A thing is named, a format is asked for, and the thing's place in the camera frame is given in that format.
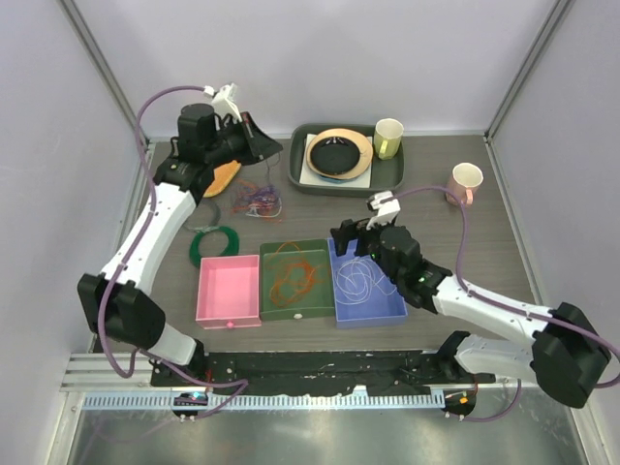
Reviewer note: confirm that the pink box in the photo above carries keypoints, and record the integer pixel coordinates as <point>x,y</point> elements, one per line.
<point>228,294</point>

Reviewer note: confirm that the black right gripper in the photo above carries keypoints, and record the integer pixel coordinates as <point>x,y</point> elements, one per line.
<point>350,231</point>

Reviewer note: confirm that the aluminium corner post right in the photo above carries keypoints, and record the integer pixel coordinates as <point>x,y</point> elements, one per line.
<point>552,22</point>

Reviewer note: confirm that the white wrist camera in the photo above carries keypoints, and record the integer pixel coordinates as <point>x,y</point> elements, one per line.
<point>223,100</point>
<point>385,207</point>

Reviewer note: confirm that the yellow mug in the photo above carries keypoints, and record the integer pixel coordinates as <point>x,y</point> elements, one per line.
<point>387,138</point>

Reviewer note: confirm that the pink mug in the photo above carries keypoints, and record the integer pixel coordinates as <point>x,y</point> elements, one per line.
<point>464,181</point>

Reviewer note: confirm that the white slotted cable duct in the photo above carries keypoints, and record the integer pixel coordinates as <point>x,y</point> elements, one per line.
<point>178,400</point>

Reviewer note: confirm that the dark green tray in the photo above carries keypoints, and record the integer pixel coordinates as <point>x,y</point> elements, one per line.
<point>382,175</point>

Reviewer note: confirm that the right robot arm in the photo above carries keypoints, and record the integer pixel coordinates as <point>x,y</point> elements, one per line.
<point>556,349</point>

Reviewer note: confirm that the blue box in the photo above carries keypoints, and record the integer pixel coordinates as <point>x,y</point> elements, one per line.
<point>364,297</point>

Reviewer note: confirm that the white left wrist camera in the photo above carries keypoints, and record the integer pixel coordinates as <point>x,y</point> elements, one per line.
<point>223,100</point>

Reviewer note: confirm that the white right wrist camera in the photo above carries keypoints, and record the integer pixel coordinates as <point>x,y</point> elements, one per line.
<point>385,207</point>

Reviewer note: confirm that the black and tan plate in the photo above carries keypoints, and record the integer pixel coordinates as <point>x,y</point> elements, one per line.
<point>339,154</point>

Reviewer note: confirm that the aluminium corner post left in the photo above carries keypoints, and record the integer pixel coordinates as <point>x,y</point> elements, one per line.
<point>86,37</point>

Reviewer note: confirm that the wooden cutting board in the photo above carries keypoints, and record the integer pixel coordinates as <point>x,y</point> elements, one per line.
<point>223,176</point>

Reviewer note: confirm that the green box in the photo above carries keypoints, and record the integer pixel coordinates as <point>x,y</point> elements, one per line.
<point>296,281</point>

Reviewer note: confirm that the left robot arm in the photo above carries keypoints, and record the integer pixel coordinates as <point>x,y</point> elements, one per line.
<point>116,301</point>

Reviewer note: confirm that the white square plate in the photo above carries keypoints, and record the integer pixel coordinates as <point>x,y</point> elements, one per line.
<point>310,178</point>

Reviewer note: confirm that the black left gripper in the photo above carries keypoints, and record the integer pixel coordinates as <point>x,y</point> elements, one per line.
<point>259,147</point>

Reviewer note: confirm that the aluminium corner post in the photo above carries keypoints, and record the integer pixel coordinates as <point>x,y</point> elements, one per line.
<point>552,22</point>
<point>86,37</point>

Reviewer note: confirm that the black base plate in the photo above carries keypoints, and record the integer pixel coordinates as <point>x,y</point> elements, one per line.
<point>336,372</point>

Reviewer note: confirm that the aluminium front rail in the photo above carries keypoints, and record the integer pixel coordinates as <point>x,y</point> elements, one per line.
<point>92,372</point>

